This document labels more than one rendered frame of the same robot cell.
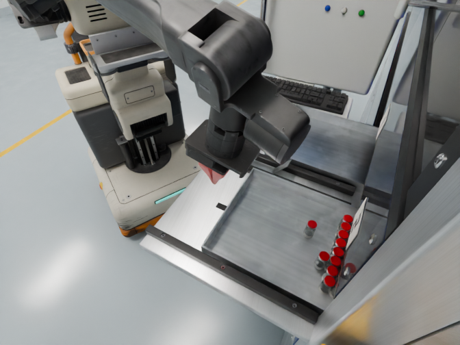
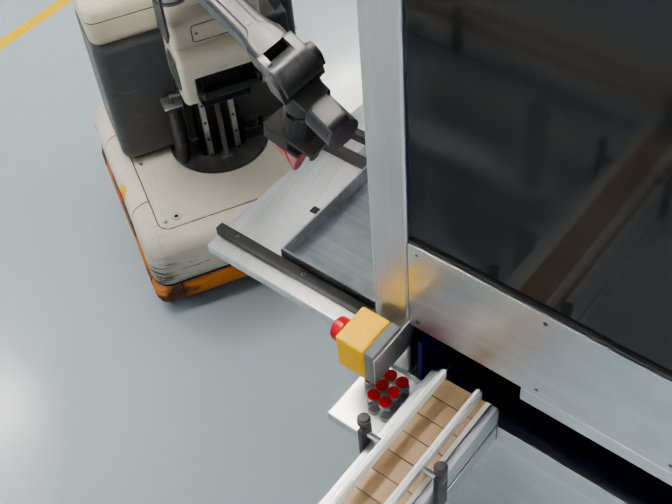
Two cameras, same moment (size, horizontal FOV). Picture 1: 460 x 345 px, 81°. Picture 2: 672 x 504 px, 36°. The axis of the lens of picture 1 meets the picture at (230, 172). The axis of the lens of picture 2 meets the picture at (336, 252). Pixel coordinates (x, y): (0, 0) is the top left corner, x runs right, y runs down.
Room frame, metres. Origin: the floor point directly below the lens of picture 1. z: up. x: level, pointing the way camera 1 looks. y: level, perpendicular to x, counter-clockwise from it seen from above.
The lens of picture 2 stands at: (-0.89, -0.33, 2.30)
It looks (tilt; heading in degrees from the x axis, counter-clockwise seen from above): 49 degrees down; 14
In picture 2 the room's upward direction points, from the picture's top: 6 degrees counter-clockwise
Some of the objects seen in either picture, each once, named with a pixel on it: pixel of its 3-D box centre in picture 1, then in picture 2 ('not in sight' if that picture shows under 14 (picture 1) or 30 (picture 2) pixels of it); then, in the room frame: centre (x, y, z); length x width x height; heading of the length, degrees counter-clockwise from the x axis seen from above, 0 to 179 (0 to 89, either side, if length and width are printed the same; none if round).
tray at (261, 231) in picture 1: (296, 235); (402, 250); (0.30, -0.15, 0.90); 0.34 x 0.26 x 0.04; 62
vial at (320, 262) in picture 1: (322, 260); not in sight; (0.24, -0.19, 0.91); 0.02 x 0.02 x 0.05
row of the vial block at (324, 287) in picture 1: (336, 252); not in sight; (0.26, -0.23, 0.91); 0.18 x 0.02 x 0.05; 151
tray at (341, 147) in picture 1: (334, 146); not in sight; (0.60, -0.31, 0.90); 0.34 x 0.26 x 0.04; 62
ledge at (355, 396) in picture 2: not in sight; (386, 408); (-0.01, -0.16, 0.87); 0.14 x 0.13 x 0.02; 62
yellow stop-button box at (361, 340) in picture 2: not in sight; (367, 344); (0.03, -0.13, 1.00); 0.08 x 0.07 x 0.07; 62
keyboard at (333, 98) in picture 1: (298, 92); not in sight; (1.03, -0.29, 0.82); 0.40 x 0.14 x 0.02; 65
